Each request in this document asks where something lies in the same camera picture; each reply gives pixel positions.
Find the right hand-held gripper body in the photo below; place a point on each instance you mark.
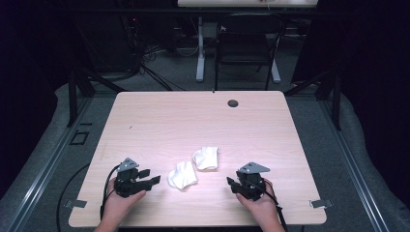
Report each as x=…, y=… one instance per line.
x=250, y=185

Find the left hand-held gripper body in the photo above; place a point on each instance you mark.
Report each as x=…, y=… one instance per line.
x=127, y=185

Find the white sock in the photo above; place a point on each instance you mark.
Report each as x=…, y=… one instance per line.
x=206, y=158
x=182, y=175

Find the person's left hand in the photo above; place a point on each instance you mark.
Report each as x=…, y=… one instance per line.
x=120, y=205

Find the person's right hand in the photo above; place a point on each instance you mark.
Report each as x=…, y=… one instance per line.
x=259, y=208

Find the black folding chair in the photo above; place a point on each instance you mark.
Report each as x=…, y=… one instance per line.
x=245, y=48

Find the white desk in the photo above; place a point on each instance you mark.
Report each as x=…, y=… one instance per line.
x=245, y=3

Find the aluminium floor rail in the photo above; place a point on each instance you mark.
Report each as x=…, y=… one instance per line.
x=48, y=164
x=354, y=167

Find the black metal frame stand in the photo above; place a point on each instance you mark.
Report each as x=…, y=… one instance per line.
x=73, y=96
x=336, y=103

